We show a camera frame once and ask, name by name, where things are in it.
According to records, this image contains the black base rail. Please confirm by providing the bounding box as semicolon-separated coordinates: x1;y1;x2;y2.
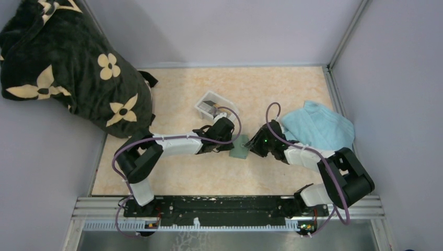
123;196;329;227

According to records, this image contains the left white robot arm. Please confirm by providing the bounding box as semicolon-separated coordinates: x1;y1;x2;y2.
112;117;235;216

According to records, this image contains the translucent white plastic bin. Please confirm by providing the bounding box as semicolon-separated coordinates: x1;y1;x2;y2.
194;91;240;122

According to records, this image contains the black floral blanket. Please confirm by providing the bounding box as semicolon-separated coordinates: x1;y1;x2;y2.
1;1;157;138

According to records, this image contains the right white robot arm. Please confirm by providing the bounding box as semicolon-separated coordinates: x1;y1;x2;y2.
245;120;375;215

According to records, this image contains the aluminium frame rail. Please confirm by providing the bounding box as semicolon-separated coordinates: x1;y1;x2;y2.
72;196;386;232

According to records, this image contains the light blue towel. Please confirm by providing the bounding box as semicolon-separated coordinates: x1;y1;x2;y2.
281;100;355;151

